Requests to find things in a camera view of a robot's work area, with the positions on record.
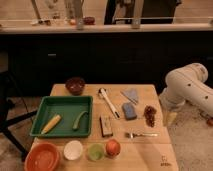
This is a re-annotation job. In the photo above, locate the wooden block brush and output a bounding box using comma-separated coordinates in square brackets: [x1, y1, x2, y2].
[100, 116, 113, 137]

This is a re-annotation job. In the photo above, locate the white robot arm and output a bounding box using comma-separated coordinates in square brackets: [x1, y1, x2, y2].
[159, 63, 213, 117]

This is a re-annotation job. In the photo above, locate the black chair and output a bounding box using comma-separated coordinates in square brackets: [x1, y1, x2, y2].
[0, 71, 36, 161]

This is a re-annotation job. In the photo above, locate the dark red bowl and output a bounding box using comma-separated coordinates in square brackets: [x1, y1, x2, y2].
[65, 77, 85, 95]

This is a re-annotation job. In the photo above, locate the dark red grape bunch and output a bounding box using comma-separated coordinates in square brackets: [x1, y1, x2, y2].
[144, 106, 157, 127]

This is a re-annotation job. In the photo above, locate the yellow corn cob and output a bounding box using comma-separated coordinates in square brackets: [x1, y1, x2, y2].
[41, 115, 61, 134]

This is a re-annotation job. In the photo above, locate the green plastic tray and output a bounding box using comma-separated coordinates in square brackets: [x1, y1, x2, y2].
[30, 96, 93, 138]

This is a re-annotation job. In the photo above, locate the blue sponge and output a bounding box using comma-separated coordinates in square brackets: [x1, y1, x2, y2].
[122, 103, 137, 120]

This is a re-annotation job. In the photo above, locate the green plastic cup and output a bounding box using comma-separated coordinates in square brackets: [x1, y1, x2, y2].
[87, 144, 105, 161]

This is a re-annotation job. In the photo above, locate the red bowl on counter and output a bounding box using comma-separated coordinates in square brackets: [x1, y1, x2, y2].
[83, 17, 95, 25]

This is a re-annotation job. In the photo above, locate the orange plastic bowl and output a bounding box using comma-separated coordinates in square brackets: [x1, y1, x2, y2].
[24, 142, 60, 171]

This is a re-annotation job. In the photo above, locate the silver fork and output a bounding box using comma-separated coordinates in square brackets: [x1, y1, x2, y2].
[124, 132, 158, 139]

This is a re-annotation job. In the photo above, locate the grey towel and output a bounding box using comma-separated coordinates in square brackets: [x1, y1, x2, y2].
[121, 88, 139, 105]

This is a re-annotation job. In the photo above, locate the white plastic cup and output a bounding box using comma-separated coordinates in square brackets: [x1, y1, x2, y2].
[63, 140, 83, 160]

